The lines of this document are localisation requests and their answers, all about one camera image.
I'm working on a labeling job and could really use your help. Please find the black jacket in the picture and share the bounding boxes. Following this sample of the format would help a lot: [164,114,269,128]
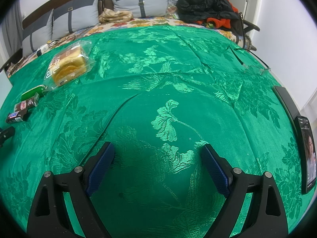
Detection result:
[176,0,239,23]

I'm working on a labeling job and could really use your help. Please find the bread loaf in clear bag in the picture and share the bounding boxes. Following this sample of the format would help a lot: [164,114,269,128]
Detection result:
[44,41,96,92]

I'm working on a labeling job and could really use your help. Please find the beige patterned cloth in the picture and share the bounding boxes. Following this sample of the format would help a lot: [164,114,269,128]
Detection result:
[98,8,134,25]

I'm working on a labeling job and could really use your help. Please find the green patterned blanket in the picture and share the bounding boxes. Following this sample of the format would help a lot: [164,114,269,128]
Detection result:
[0,25,310,238]

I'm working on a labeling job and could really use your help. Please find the black phone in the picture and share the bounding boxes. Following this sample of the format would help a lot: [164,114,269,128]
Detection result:
[272,85,302,119]

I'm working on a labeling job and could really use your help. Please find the green snack packet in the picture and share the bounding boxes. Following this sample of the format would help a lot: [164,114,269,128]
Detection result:
[21,85,47,101]

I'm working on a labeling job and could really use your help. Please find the dark blue snack packet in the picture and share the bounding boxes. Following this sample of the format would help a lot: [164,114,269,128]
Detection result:
[6,110,30,125]

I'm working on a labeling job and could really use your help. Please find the brown snack packet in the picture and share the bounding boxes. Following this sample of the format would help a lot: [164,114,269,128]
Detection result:
[13,92,40,112]

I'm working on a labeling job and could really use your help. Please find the black smartphone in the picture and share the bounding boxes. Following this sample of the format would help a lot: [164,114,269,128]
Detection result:
[293,115,317,195]

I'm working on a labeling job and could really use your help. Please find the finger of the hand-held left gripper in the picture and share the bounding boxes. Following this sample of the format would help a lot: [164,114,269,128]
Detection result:
[0,126,16,147]

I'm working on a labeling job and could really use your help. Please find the clear eyeglasses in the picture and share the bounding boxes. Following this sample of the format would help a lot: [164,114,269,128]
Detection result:
[228,45,271,76]

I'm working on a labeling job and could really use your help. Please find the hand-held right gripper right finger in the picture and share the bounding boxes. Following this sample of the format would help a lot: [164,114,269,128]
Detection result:
[201,144,290,238]

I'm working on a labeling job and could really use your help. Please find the black armchair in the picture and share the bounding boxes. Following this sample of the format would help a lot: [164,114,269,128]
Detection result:
[231,12,260,48]

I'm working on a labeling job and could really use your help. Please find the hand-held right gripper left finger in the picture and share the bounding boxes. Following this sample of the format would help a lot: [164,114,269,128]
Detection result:
[26,141,116,238]

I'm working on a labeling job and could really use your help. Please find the grey curtain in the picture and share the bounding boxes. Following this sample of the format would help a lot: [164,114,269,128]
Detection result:
[5,4,24,38]

